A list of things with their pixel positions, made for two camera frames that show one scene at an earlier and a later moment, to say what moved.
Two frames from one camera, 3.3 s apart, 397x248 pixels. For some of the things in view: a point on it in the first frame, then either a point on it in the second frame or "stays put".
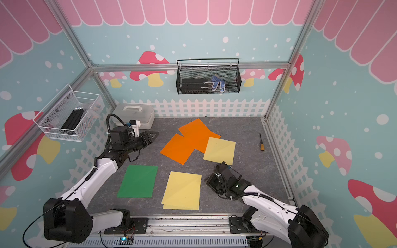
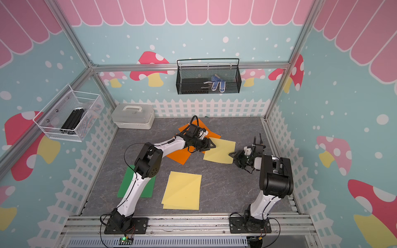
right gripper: (211, 179) to (240, 154)
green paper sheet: (139, 182) stays put
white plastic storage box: (142, 113) stays put
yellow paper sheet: (182, 191) stays put
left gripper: (150, 138) to (205, 145)
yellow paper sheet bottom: (220, 150) stays put
